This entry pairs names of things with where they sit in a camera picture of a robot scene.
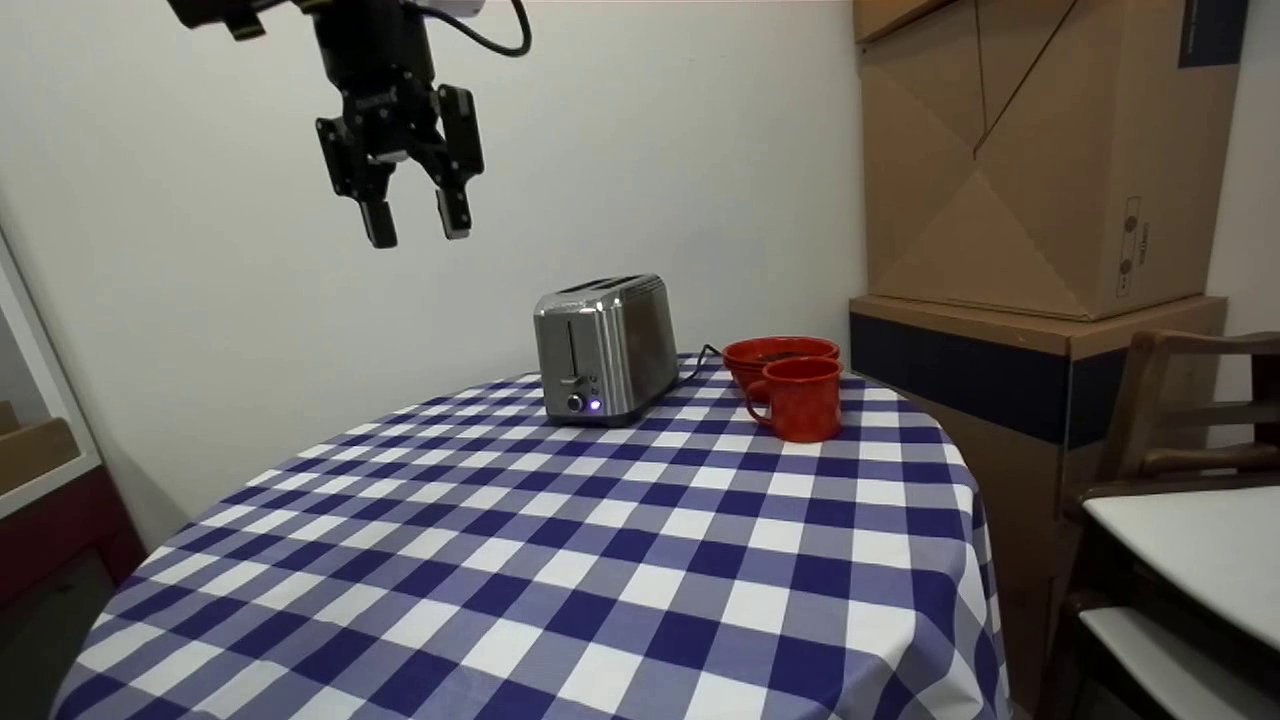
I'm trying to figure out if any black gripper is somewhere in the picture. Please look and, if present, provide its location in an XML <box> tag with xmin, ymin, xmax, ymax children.
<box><xmin>309</xmin><ymin>0</ymin><xmax>489</xmax><ymax>252</ymax></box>

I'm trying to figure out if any silver two-slot toaster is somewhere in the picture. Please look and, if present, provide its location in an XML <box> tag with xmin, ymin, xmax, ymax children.
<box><xmin>530</xmin><ymin>272</ymin><xmax>682</xmax><ymax>430</ymax></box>

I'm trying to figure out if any blue white checkered tablecloth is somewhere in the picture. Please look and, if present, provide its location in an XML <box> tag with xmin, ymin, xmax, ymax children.
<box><xmin>48</xmin><ymin>348</ymin><xmax>1015</xmax><ymax>720</ymax></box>

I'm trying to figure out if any red plastic bowl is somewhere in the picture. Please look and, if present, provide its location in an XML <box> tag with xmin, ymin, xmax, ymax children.
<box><xmin>718</xmin><ymin>333</ymin><xmax>844</xmax><ymax>400</ymax></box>

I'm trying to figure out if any red plastic mug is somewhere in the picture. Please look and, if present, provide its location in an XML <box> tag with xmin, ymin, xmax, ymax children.
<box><xmin>738</xmin><ymin>351</ymin><xmax>846</xmax><ymax>447</ymax></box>

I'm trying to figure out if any cardboard box with blue band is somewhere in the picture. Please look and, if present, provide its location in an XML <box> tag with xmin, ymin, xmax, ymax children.
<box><xmin>844</xmin><ymin>293</ymin><xmax>1233</xmax><ymax>714</ymax></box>

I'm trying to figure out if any large brown cardboard box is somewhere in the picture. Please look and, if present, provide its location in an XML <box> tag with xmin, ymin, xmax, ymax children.
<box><xmin>851</xmin><ymin>0</ymin><xmax>1254</xmax><ymax>324</ymax></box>

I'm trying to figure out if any dark wooden chair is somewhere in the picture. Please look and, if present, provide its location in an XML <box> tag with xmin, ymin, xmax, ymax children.
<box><xmin>1058</xmin><ymin>324</ymin><xmax>1280</xmax><ymax>521</ymax></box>

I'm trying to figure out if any white top side table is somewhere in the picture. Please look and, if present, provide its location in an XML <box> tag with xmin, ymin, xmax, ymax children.
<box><xmin>1041</xmin><ymin>480</ymin><xmax>1280</xmax><ymax>720</ymax></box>

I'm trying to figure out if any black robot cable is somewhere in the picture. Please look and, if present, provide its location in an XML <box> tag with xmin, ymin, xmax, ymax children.
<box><xmin>419</xmin><ymin>0</ymin><xmax>535</xmax><ymax>58</ymax></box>

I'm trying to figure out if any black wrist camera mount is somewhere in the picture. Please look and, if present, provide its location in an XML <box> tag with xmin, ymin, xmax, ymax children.
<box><xmin>163</xmin><ymin>0</ymin><xmax>317</xmax><ymax>44</ymax></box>

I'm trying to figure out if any black toaster power cord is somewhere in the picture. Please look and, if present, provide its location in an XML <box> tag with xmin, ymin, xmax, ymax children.
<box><xmin>672</xmin><ymin>340</ymin><xmax>726</xmax><ymax>393</ymax></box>

